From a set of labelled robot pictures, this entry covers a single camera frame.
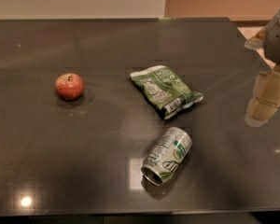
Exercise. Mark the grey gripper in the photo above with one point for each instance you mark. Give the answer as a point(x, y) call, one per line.
point(278, 37)

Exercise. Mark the green white 7up can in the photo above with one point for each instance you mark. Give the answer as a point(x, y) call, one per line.
point(164, 158)

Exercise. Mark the green chip bag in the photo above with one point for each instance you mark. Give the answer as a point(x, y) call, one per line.
point(165, 90)

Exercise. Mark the red apple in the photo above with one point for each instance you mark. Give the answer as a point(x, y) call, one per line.
point(69, 86)

